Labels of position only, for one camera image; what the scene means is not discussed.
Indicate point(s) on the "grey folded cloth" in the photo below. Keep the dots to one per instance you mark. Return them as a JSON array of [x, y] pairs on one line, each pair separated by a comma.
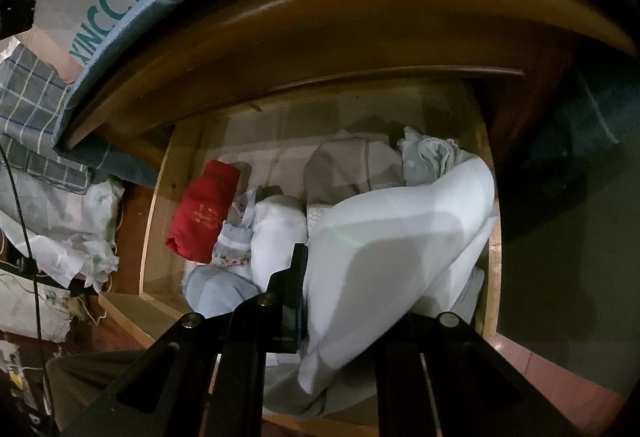
[[345, 167]]

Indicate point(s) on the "small patterned underwear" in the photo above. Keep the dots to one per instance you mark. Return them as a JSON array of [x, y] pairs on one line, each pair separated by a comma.
[[232, 242]]

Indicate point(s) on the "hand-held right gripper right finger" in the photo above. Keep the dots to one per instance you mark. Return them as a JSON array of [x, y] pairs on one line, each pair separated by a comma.
[[400, 392]]

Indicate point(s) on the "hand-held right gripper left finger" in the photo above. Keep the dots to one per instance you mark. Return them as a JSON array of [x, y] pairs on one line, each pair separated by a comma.
[[292, 297]]

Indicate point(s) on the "dark teal cloth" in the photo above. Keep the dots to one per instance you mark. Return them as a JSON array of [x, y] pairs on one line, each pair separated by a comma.
[[120, 162]]

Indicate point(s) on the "white crumpled fabric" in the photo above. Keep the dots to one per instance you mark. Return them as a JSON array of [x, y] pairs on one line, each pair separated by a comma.
[[75, 227]]

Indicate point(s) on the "grey plaid cloth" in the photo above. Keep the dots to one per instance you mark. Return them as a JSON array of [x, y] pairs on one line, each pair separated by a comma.
[[30, 102]]

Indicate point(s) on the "red folded cloth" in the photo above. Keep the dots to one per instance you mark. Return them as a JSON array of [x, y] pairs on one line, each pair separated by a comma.
[[202, 212]]

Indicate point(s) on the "white lace-trimmed underwear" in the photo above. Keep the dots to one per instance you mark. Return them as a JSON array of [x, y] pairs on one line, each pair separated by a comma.
[[317, 216]]

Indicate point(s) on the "white plastic bag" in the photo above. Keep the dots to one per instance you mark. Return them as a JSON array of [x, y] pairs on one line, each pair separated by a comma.
[[9, 49]]

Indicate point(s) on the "light blue-grey cloth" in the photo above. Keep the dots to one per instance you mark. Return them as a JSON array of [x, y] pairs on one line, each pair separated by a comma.
[[215, 289]]

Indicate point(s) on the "large white underwear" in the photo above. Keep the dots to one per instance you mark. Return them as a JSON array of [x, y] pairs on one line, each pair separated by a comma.
[[390, 242]]

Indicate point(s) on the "wooden drawer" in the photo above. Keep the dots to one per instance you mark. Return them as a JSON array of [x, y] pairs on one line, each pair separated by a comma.
[[160, 197]]

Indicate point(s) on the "white folded cloth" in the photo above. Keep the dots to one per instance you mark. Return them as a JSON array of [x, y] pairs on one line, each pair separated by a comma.
[[277, 232]]

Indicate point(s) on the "pale cloth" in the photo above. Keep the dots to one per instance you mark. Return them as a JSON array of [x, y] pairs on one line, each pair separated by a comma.
[[425, 157]]

